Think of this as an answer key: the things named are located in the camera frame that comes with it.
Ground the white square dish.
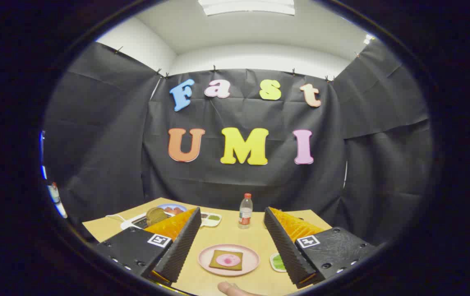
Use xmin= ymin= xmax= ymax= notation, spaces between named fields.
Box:
xmin=270 ymin=252 xmax=287 ymax=273

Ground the toast slice under ham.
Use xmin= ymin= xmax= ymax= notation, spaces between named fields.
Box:
xmin=209 ymin=250 xmax=244 ymax=271

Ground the pink round plate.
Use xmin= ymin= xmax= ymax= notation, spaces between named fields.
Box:
xmin=198 ymin=244 xmax=260 ymax=277

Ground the blue round plate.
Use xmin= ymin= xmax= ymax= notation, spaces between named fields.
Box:
xmin=157 ymin=203 xmax=188 ymax=215

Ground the white divided bean tray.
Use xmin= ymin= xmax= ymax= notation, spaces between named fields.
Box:
xmin=200 ymin=212 xmax=222 ymax=228

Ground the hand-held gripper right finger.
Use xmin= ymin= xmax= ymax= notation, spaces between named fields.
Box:
xmin=264 ymin=207 xmax=377 ymax=289

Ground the ceiling light panel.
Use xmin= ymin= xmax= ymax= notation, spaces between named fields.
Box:
xmin=198 ymin=0 xmax=296 ymax=16

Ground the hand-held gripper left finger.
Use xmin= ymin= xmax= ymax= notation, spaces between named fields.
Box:
xmin=95 ymin=207 xmax=202 ymax=286

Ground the clear plastic water bottle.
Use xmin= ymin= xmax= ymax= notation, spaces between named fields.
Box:
xmin=238 ymin=193 xmax=253 ymax=229

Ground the white toaster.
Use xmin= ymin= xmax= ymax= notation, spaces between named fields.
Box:
xmin=120 ymin=210 xmax=175 ymax=231

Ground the brown bread slice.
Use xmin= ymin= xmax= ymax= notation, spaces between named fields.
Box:
xmin=146 ymin=207 xmax=169 ymax=227

